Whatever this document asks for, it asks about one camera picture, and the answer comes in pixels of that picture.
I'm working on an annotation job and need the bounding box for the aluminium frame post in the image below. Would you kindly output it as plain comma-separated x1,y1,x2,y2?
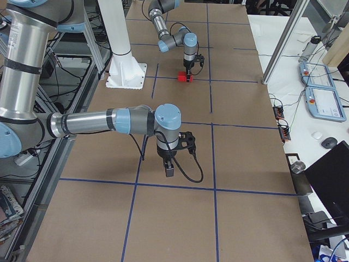
261,0,310,85

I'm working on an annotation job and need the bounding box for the lower teach pendant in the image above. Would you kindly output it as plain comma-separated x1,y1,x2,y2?
305,86,347,122

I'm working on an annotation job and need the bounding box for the orange circuit board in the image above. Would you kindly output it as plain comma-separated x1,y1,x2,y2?
273,106,284,120
278,126,291,142

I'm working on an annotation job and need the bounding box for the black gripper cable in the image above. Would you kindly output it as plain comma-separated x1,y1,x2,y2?
128,130,204,183
169,22,206,76

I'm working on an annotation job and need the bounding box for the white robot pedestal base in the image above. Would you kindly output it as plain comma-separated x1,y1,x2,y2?
98,0,147,90

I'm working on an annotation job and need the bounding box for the black laptop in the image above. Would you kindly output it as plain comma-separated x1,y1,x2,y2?
305,141,348,225

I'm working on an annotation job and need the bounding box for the teach pendant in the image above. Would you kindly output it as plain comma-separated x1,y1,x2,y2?
299,62,335,88
305,86,347,122

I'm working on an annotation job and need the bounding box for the upper teach pendant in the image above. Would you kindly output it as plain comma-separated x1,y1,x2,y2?
299,62,335,88

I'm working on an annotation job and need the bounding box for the white power strip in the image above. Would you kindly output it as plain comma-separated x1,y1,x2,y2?
13,153,34,166

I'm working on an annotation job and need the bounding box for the black computer mouse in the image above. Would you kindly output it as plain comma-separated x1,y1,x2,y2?
321,137,338,149

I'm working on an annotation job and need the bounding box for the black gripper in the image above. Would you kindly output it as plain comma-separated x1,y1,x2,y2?
157,146,178,177
183,59,195,82

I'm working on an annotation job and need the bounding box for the steel cup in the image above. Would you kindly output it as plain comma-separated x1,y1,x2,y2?
290,160,306,174

